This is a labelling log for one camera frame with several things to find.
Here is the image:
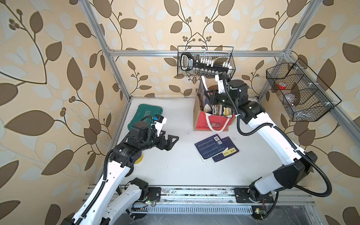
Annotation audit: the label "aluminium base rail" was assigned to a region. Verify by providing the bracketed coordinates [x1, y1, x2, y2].
[128, 186, 316, 215]

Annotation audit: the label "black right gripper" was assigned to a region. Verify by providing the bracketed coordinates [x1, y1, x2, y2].
[205, 89, 238, 112]

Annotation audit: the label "dark book large white characters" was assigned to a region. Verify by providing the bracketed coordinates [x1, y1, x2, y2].
[197, 79, 213, 114]

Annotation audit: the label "green plastic tool case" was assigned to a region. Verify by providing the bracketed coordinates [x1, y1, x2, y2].
[127, 104, 163, 130]

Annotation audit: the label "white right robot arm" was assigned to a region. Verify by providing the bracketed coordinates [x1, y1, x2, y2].
[210, 78, 332, 202]

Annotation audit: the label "socket wrench set in basket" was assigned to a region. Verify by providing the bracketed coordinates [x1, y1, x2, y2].
[178, 52, 235, 74]

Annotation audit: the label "red tape roll in basket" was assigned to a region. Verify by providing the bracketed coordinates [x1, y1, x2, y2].
[277, 82, 287, 90]

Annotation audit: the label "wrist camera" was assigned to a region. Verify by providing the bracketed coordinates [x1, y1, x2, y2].
[215, 72, 228, 94]
[153, 114, 167, 137]

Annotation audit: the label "black wire basket right wall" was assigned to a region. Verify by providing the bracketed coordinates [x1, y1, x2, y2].
[266, 58, 341, 122]

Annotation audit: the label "black wire basket wall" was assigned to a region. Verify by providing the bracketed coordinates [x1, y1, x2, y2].
[176, 46, 236, 80]
[266, 58, 341, 122]

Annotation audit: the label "red and burlap canvas bag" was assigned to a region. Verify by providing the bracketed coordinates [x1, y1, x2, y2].
[193, 97, 235, 133]

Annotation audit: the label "navy book yellow label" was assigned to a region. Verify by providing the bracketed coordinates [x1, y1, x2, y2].
[195, 135, 227, 161]

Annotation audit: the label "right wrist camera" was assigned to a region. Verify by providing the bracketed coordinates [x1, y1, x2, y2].
[215, 72, 228, 94]

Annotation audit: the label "yellow tape roll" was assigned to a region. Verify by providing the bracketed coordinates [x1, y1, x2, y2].
[135, 155, 143, 164]

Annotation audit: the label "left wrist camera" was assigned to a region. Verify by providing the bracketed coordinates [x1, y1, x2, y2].
[153, 114, 167, 137]

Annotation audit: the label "black wire basket back wall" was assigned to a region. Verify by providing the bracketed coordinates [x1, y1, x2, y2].
[176, 46, 236, 80]

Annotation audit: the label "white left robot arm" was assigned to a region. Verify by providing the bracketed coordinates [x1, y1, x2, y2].
[62, 115, 179, 225]

